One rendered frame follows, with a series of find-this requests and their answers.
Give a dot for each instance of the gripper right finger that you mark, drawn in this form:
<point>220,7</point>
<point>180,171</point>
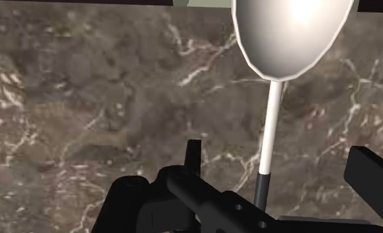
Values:
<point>373,180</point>

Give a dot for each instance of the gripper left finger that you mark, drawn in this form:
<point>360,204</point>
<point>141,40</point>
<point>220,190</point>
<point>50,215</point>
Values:
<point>191,196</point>

